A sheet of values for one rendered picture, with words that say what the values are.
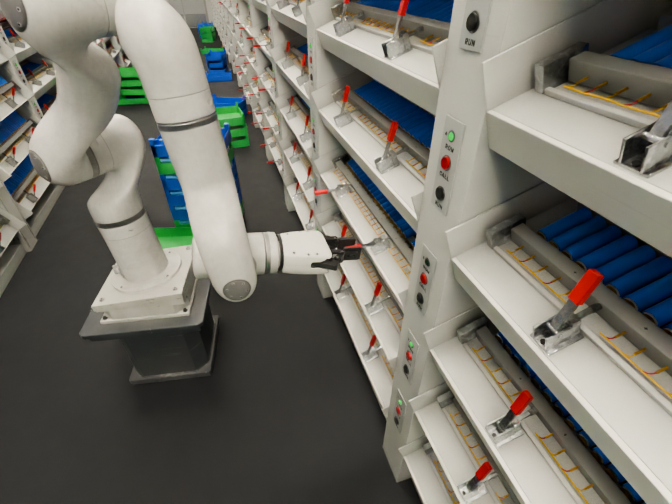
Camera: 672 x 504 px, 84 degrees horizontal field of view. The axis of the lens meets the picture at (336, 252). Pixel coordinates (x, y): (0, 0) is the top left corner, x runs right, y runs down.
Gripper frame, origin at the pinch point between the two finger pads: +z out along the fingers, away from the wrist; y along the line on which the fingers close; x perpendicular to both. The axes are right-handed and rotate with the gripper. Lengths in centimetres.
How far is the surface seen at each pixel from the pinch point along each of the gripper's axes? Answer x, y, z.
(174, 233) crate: -62, -105, -44
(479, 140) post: 33.6, 27.3, 0.0
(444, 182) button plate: 26.5, 22.9, 0.8
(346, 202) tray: -0.8, -22.2, 7.1
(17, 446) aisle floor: -70, -12, -82
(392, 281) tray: -1.3, 10.3, 6.2
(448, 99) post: 36.0, 20.2, -0.5
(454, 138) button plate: 32.4, 23.3, -0.2
